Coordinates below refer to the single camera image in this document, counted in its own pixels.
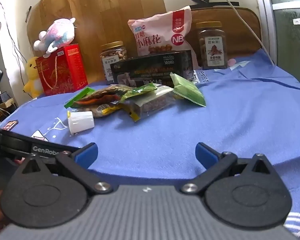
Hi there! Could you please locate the green tea snack packet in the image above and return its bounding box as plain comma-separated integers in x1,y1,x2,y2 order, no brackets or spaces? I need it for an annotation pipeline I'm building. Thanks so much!
170,73,206,107

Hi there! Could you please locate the brown cushion board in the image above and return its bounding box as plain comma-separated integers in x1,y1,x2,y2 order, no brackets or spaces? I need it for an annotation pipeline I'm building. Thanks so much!
186,7,261,60

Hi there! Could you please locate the left nut jar gold lid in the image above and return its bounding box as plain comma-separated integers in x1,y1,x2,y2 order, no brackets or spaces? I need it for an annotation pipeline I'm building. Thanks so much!
100,41,127,83

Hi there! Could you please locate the clear cake packet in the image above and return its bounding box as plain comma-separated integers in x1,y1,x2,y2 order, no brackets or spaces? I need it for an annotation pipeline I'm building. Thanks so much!
120,83,175,122

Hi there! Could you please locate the pink twisted-dough snack bag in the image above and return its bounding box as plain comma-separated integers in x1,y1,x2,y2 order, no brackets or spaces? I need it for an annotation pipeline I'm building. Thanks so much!
128,6,199,69

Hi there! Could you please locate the black sheep storage box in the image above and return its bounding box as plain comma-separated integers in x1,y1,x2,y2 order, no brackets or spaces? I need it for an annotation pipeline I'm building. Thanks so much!
110,50,193,87

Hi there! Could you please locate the right nut jar gold lid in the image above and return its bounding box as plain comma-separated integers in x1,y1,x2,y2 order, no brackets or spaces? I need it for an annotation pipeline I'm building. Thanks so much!
196,21,228,69

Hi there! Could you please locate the white cable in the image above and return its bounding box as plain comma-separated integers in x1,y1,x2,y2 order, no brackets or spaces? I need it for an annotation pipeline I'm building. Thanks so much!
207,0,276,66

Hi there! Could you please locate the wooden board backdrop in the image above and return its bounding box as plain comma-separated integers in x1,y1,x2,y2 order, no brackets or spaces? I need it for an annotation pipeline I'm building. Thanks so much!
27,0,166,83

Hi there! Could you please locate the yellow duck plush toy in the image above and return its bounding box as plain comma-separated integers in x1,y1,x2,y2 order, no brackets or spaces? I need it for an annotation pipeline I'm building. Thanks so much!
23,57,43,98

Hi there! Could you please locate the blue printed tablecloth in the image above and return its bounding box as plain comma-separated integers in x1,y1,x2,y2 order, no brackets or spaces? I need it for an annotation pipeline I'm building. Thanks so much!
7,50,300,237

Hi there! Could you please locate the broad bean snack packet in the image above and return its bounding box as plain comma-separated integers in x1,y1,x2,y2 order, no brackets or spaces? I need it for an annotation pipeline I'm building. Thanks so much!
75,103,122,118

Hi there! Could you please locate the red gift bag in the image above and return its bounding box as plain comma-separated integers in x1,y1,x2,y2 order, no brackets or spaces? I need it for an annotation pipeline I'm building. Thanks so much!
36,44,88,96

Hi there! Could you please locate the nut jar gold lid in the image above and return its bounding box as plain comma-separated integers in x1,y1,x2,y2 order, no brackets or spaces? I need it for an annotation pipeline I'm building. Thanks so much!
100,41,127,83
196,21,228,69

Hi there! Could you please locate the red spicy snack packet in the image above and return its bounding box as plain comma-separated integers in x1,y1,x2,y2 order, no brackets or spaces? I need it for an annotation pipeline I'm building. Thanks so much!
70,84,132,108

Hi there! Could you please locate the green pea snack packet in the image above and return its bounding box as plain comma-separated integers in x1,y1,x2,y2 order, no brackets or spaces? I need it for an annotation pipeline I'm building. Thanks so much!
119,82,157,103

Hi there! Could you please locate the pink white plush toy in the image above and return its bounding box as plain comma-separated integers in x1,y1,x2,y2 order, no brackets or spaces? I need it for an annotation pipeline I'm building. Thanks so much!
33,17,76,57

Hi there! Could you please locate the white small cup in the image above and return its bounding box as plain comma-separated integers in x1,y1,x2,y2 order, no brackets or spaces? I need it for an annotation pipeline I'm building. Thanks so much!
67,111,95,135

